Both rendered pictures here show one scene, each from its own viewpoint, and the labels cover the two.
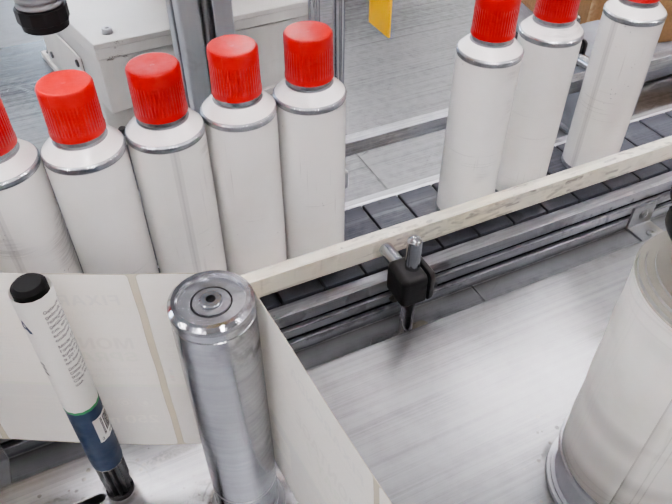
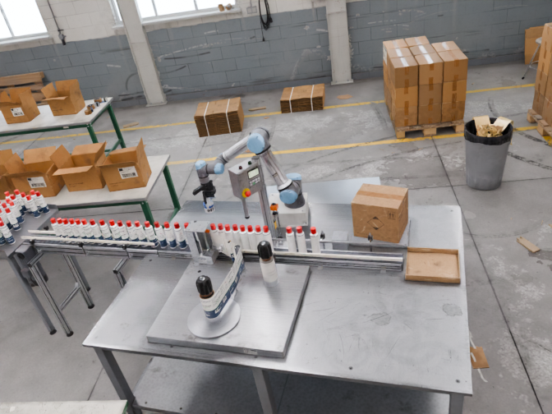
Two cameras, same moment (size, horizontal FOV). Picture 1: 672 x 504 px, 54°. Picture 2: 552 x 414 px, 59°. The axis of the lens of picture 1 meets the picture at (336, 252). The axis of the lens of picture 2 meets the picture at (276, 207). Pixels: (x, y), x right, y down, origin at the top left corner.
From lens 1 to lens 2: 2.76 m
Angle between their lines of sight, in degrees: 38
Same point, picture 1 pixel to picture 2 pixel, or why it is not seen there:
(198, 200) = (252, 240)
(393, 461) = (256, 272)
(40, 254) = (237, 240)
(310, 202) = not seen: hidden behind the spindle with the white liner
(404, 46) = (330, 223)
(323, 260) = not seen: hidden behind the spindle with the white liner
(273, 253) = not seen: hidden behind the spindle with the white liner
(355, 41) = (324, 219)
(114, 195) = (244, 236)
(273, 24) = (297, 215)
